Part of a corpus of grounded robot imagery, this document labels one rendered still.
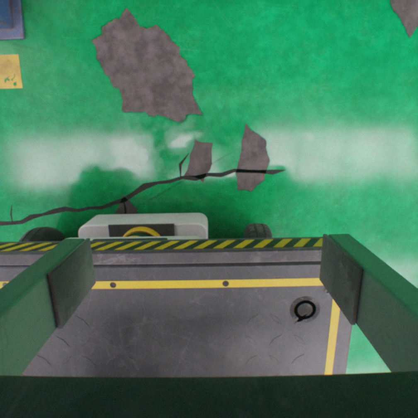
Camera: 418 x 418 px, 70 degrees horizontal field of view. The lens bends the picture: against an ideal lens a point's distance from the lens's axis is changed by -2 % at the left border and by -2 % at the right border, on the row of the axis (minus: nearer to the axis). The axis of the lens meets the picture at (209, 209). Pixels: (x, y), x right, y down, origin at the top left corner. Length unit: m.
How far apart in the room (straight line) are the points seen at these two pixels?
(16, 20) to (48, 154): 0.29
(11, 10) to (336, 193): 0.82
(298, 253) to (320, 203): 0.35
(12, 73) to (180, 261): 0.59
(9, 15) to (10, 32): 0.03
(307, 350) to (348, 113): 0.51
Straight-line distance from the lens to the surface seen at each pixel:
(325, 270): 0.17
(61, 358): 0.57
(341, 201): 0.79
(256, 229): 0.64
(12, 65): 0.85
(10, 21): 0.84
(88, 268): 0.17
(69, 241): 0.17
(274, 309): 0.47
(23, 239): 0.73
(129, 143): 0.73
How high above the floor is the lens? 0.71
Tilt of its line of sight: 75 degrees down
